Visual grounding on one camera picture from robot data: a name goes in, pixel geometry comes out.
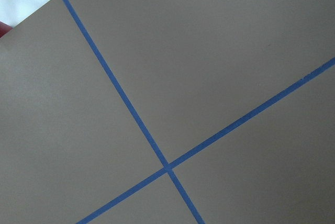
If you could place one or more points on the red cylinder bottle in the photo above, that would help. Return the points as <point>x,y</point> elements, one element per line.
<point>4,28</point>

